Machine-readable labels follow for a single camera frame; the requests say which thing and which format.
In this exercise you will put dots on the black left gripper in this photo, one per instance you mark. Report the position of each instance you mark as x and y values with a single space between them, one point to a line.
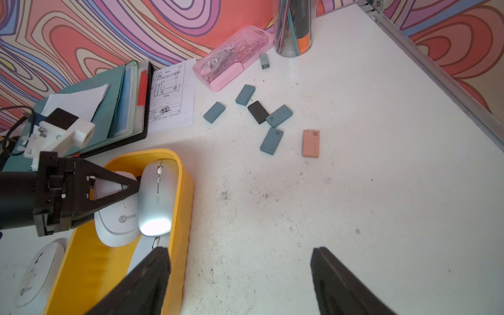
55 188

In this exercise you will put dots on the small grey eraser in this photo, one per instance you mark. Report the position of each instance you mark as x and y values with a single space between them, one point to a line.
264 60

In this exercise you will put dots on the white paper sheet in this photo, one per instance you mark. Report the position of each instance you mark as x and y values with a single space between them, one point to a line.
82 104

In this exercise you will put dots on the pink transparent case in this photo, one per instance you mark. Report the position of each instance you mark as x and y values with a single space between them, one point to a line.
226 62

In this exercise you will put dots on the teal eraser middle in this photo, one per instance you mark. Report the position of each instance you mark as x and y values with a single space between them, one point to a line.
279 116

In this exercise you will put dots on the teal eraser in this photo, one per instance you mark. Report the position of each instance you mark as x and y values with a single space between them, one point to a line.
214 112
279 116
245 95
271 141

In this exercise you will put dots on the green folder stack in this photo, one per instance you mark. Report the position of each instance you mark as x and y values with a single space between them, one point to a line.
122 116

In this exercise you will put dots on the clear pen cup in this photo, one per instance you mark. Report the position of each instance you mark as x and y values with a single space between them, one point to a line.
292 26

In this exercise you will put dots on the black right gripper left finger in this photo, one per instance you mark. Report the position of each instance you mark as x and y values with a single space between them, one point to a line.
143 290

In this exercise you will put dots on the silver mouse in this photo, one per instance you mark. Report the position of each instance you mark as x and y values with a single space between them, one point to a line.
156 199

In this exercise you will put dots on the teal eraser lower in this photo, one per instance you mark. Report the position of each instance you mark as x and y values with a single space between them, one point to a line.
271 141

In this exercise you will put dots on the pink eraser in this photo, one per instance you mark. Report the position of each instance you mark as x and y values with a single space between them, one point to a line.
311 144

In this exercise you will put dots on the yellow storage box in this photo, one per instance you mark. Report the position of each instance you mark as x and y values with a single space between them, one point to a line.
90 269

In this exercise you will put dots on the teal eraser upper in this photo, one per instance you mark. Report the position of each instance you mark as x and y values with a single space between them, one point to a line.
245 95

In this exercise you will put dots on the white mouse with logo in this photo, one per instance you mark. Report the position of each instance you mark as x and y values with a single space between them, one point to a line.
116 225

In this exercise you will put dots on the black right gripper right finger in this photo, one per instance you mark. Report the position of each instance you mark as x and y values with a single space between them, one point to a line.
337 289

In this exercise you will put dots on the black eraser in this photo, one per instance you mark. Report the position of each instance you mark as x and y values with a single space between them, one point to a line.
259 113

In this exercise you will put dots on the printed drawing sheet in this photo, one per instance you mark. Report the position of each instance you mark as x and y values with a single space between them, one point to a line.
172 97

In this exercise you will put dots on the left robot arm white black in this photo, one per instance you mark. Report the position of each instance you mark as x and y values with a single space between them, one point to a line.
18 194

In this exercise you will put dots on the teal eraser far left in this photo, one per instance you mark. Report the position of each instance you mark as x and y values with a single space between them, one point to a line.
214 112

